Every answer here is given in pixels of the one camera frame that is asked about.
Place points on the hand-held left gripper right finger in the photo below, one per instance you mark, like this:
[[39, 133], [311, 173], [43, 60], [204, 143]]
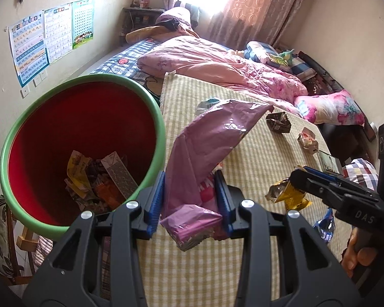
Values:
[[222, 200]]

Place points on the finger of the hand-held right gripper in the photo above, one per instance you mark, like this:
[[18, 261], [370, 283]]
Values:
[[313, 187], [326, 175]]

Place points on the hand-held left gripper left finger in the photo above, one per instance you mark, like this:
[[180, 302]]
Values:
[[155, 200]]

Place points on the yellow snack wrapper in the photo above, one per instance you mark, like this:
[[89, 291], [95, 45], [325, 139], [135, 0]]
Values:
[[291, 196]]

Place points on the blue snack wrapper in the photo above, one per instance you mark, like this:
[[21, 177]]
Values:
[[324, 227]]

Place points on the red white wrapper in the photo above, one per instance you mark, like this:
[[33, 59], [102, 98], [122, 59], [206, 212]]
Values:
[[308, 140]]

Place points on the orange plastic bag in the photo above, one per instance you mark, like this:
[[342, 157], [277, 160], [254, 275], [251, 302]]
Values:
[[107, 196]]

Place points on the newspaper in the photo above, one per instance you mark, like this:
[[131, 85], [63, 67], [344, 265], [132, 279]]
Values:
[[96, 170]]

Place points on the pink snack bag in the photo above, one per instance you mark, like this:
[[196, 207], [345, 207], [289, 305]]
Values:
[[204, 134]]

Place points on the crushed black carton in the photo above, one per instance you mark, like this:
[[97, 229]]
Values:
[[278, 123]]

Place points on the yellow printed wrapper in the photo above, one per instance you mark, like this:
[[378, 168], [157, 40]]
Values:
[[78, 169]]

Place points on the blue white wrapper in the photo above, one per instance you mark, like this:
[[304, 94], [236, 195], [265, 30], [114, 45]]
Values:
[[206, 105]]

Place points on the red bin with green rim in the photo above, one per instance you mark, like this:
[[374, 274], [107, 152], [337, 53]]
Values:
[[67, 118]]

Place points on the person's right hand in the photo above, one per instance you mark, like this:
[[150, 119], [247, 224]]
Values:
[[350, 259]]

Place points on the smartphone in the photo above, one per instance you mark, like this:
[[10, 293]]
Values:
[[329, 162]]

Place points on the plaid cloth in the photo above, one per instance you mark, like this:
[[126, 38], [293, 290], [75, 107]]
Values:
[[360, 172]]

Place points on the yellow checked tablecloth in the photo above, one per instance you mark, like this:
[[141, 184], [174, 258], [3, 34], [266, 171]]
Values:
[[262, 166]]

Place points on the pink floral pillow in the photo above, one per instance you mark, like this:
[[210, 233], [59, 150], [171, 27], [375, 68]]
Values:
[[329, 108]]

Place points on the dark wooden headboard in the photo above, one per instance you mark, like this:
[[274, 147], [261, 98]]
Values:
[[323, 76]]

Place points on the grey checked pillow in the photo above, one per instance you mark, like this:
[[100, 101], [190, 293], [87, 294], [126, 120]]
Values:
[[300, 67]]

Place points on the green plush toy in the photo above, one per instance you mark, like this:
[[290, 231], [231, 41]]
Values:
[[283, 57]]

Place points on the wooden chair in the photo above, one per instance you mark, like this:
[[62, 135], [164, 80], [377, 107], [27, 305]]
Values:
[[27, 241]]

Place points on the pink quilt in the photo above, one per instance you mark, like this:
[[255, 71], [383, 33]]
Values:
[[211, 60]]

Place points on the blue checked pillow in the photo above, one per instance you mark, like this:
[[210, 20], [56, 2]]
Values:
[[259, 52]]

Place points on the blue checked bed sheet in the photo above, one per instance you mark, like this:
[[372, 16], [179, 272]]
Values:
[[128, 60]]

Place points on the brown blanket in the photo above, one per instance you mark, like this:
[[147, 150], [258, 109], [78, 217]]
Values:
[[144, 32]]

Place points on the black garment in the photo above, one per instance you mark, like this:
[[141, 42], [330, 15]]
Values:
[[170, 23]]

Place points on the brown patterned curtain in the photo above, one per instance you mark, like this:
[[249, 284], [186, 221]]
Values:
[[259, 6]]

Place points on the dark side table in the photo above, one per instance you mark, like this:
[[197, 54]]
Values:
[[137, 16]]

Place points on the purple folded quilt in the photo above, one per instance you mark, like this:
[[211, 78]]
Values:
[[179, 14]]

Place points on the white wall socket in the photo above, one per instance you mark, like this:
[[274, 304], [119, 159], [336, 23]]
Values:
[[37, 82], [43, 76], [25, 92]]

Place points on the green chart wall poster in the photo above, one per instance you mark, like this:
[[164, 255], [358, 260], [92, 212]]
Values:
[[82, 22]]

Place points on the white chart wall poster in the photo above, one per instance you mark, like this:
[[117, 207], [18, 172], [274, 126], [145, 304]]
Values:
[[58, 32]]

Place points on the blue bordered wall poster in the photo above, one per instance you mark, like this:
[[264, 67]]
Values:
[[28, 48]]

